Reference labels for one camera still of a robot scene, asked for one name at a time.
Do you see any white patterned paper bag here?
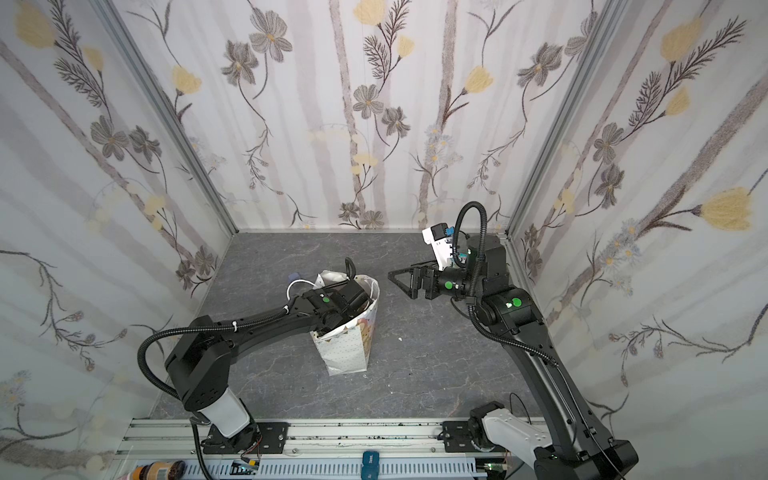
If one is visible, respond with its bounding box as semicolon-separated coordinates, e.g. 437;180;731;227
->
310;274;380;376

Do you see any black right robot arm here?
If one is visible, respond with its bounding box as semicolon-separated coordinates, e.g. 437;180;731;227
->
388;201;639;479

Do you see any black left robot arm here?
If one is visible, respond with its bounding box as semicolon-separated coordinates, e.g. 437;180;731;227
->
137;257;370;454

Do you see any blue clip on tray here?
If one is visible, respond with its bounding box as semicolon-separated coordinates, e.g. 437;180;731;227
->
360;450;380;480

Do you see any small green circuit board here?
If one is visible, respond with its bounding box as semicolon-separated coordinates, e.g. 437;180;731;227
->
230;459;260;476

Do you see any brown orange bottle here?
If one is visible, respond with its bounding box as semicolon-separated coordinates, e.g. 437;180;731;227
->
118;460;186;480

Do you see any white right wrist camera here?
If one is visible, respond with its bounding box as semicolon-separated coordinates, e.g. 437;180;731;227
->
422;223;456;271

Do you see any white perforated cable tray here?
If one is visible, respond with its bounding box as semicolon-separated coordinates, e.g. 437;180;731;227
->
206;457;487;479

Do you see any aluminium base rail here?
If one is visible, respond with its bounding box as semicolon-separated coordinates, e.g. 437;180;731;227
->
113;416;610;463

